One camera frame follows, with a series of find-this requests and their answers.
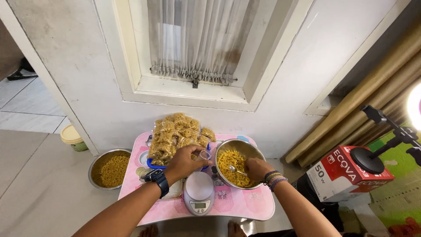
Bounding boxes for person's right hand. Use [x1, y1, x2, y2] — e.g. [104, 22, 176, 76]
[244, 158, 275, 183]

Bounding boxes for person's left hand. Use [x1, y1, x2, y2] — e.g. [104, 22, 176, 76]
[164, 144, 213, 186]

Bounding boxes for metal spoon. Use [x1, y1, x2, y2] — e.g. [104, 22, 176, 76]
[228, 165, 248, 176]

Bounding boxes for large steel bowl of macaroni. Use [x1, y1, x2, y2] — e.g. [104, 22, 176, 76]
[214, 139, 267, 190]

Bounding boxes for pile of packed macaroni bags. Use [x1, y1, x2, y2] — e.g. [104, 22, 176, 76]
[148, 113, 216, 166]

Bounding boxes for pink folding table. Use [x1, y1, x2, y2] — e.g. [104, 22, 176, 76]
[118, 132, 275, 226]

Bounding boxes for white digital kitchen scale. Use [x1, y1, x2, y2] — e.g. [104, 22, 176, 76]
[183, 171, 215, 217]

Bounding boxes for blue plastic tray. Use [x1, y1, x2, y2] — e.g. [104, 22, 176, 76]
[147, 144, 211, 171]

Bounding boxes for black wrist watch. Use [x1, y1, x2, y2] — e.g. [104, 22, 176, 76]
[144, 169, 170, 199]

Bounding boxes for person's right foot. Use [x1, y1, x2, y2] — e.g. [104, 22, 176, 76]
[228, 221, 247, 237]

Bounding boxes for person's foot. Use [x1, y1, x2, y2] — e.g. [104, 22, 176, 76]
[138, 224, 159, 237]
[228, 221, 247, 237]

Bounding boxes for small steel bowl of macaroni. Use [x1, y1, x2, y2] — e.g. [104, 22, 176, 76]
[88, 149, 132, 190]

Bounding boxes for person's left foot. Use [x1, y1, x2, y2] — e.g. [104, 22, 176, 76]
[138, 224, 159, 237]

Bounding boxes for red and white carton box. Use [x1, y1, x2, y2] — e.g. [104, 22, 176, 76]
[306, 145, 395, 203]

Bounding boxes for sheer grey curtain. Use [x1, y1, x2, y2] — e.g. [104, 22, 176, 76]
[147, 0, 260, 84]

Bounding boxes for cream lidded plastic bucket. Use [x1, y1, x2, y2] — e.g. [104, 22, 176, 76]
[60, 124, 89, 152]

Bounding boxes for beige rolled mats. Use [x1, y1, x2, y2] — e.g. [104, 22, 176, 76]
[285, 31, 421, 168]

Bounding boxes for black tripod stand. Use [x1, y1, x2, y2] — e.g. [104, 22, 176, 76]
[350, 105, 421, 175]

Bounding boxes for green play mat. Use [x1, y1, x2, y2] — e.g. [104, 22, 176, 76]
[339, 123, 421, 237]

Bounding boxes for colourful woven bracelets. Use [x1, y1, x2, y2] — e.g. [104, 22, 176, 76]
[263, 170, 289, 193]

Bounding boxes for white window frame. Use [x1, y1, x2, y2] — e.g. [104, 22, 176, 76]
[112, 0, 314, 112]

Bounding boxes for ring light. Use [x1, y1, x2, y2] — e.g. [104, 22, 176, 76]
[407, 82, 421, 131]

